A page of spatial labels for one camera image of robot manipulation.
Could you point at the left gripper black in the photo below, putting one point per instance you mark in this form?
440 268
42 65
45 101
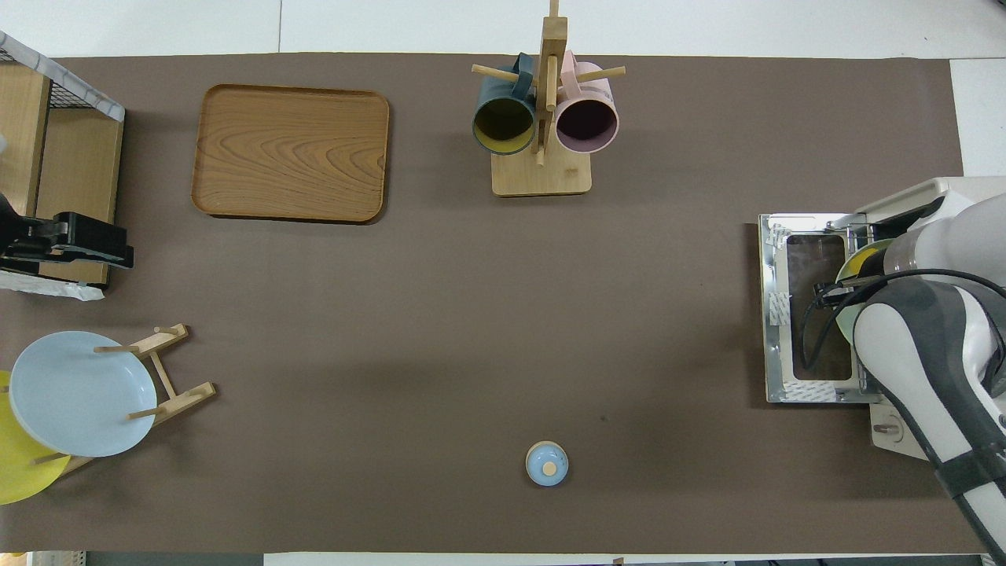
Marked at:
27 240

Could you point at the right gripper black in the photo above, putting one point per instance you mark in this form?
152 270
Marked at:
845 295

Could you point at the pale green plate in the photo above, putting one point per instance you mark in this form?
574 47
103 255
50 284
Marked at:
849 330

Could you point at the white toaster oven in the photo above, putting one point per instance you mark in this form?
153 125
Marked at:
778 369

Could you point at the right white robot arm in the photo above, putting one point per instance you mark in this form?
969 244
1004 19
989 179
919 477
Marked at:
927 354

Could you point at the silver oven knob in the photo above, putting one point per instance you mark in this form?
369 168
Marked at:
886 429

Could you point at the wooden two-level shelf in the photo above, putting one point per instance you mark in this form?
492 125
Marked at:
75 165

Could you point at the light blue plate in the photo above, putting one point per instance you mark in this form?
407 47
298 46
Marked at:
75 397

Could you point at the wooden plate rack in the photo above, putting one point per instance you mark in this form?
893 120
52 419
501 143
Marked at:
185 399

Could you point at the wooden serving tray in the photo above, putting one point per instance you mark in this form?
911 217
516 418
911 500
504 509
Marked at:
291 153

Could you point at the yellow plate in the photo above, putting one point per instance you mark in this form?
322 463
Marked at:
20 472

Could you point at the pink mug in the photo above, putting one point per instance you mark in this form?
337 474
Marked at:
585 122

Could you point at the wooden mug tree stand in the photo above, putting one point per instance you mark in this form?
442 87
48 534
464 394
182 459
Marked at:
542 177

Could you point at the brown table mat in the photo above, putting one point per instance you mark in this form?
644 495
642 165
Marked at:
471 314

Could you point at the dark teal mug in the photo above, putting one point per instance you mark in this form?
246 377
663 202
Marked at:
503 126

